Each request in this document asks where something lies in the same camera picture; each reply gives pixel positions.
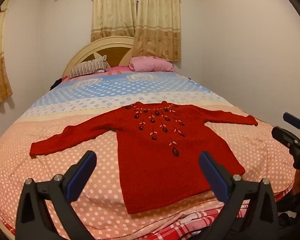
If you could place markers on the polka dot bed quilt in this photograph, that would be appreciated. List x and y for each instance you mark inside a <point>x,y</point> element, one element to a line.
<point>65,120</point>

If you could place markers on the person's dark clothing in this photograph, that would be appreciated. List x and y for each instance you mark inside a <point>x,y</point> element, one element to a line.
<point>297,220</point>

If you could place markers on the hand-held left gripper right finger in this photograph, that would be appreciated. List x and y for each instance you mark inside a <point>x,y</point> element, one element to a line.
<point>213,177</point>

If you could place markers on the red knitted sweater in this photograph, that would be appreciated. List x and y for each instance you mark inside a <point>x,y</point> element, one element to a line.
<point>160,170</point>

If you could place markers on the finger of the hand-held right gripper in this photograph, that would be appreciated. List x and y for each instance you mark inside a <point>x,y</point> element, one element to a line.
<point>285,137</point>
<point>293,119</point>

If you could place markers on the dark cloth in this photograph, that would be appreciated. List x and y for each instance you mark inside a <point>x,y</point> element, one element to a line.
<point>56,83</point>

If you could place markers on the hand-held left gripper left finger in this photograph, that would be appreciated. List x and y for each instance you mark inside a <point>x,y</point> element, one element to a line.
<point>81,177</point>

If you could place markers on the cream wooden headboard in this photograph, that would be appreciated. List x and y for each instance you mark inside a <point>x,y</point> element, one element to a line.
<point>90,47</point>

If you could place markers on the striped pillow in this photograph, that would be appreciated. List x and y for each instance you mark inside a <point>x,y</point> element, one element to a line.
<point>87,67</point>

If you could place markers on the red plaid sheet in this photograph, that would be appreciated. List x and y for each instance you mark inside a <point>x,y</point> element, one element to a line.
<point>190,227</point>

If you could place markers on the pink pillow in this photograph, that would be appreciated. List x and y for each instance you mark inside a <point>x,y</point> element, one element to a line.
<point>150,65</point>

